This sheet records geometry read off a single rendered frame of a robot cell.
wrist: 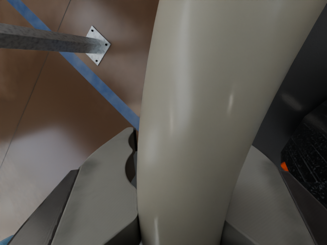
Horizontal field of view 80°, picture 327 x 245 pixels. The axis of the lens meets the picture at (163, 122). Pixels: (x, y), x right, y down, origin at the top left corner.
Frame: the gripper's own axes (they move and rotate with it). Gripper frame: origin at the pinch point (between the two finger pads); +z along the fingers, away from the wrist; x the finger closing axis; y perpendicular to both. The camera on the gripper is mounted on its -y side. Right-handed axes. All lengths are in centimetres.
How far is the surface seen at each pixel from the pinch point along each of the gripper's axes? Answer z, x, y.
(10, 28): 88, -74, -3
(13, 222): 155, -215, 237
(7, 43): 84, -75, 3
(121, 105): 130, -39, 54
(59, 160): 143, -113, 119
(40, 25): 166, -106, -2
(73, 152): 139, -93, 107
